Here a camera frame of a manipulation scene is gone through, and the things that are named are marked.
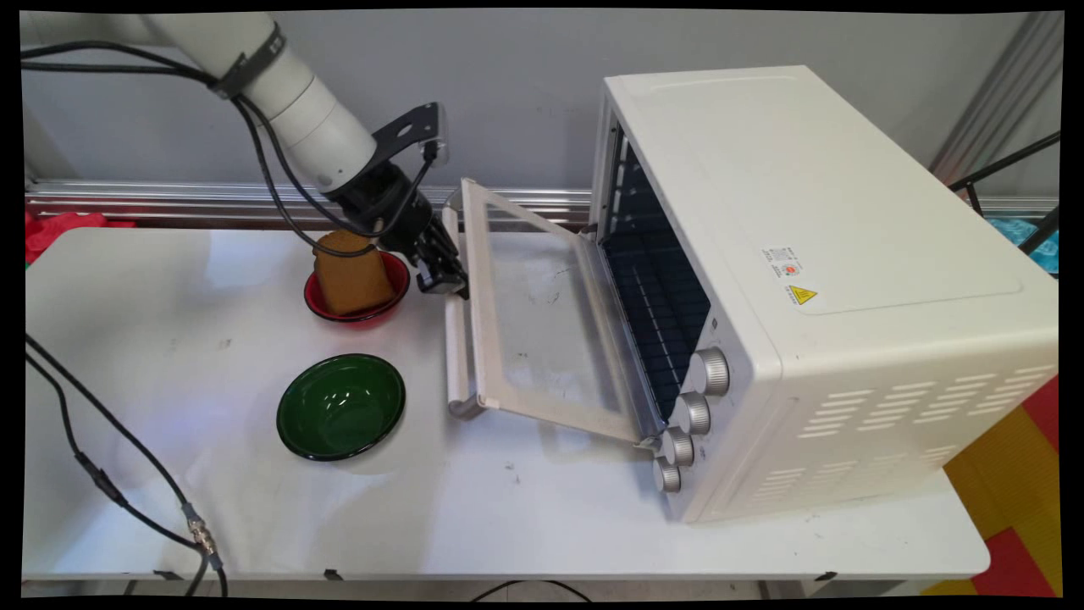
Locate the red cloth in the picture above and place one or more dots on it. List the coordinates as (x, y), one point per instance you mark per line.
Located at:
(51, 233)

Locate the white printed label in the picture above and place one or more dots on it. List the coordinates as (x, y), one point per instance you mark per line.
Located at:
(783, 263)

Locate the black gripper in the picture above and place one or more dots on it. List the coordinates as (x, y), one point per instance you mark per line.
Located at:
(385, 203)

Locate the aluminium profile rail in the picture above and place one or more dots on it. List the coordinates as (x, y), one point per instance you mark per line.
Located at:
(169, 203)

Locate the white toaster oven body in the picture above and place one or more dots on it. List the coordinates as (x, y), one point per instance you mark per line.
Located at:
(847, 212)

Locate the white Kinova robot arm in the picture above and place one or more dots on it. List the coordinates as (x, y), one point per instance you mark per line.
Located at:
(296, 102)

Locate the green enamel bowl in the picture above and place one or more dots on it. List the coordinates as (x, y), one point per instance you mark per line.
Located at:
(339, 407)

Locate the red foam floor tile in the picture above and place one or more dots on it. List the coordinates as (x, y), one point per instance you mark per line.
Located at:
(1046, 411)
(1016, 568)

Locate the brown toast bread slice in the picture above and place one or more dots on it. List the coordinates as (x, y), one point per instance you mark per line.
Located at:
(351, 284)

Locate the red enamel bowl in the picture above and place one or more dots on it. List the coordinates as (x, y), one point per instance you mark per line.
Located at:
(400, 288)

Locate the silver oven knob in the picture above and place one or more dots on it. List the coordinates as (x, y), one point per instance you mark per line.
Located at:
(679, 447)
(694, 413)
(667, 475)
(711, 371)

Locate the blue patterned object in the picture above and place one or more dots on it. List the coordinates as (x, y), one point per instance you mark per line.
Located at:
(1008, 230)

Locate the aluminium profile post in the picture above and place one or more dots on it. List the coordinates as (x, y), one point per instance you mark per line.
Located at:
(995, 93)

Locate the metal oven rack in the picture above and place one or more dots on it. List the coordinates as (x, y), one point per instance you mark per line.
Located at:
(660, 322)

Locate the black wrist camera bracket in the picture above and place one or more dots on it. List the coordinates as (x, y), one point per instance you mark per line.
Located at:
(423, 119)

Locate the yellow foam floor tile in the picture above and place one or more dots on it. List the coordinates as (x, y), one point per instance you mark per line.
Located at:
(1008, 474)

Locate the yellow warning sticker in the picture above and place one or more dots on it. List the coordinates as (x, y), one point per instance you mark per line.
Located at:
(802, 296)

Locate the black metal stand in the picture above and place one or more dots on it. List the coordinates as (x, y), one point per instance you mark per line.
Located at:
(999, 163)

